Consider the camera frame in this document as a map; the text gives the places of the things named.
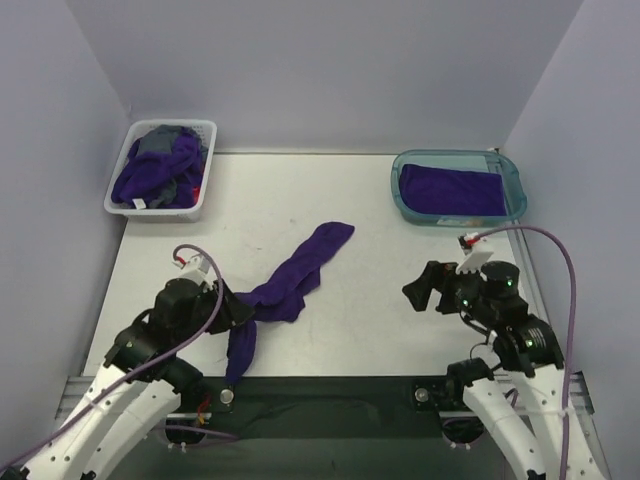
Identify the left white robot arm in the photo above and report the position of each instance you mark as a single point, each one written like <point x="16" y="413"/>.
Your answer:
<point x="141" y="380"/>

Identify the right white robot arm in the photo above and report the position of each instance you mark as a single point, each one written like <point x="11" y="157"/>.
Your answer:
<point x="548" y="442"/>

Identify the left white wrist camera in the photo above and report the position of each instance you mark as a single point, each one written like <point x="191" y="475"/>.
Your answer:
<point x="195" y="269"/>

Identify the blue transparent plastic bin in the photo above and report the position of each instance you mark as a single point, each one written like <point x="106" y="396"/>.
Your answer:
<point x="463" y="160"/>

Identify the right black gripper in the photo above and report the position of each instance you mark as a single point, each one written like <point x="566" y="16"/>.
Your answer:
<point x="447" y="290"/>

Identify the grey cloth in basket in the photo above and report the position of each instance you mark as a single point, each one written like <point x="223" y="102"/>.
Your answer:
<point x="159" y="140"/>

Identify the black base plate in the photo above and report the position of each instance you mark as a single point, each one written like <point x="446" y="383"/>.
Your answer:
<point x="391" y="407"/>

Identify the purple cloth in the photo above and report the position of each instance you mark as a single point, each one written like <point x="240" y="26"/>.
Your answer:
<point x="439" y="191"/>

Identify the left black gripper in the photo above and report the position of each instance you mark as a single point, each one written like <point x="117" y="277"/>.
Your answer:
<point x="226" y="308"/>

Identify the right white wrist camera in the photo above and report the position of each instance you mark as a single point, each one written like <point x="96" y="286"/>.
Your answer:
<point x="477" y="251"/>

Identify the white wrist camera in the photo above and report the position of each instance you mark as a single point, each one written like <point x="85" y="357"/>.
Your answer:
<point x="477" y="251"/>
<point x="195" y="269"/>

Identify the purple towel under pile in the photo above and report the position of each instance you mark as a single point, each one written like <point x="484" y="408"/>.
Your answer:
<point x="162" y="181"/>

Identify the purple towel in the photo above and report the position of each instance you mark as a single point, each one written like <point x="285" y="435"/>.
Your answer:
<point x="162" y="181"/>
<point x="282" y="297"/>

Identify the white plastic basket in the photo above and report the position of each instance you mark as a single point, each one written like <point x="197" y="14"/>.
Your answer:
<point x="207" y="130"/>

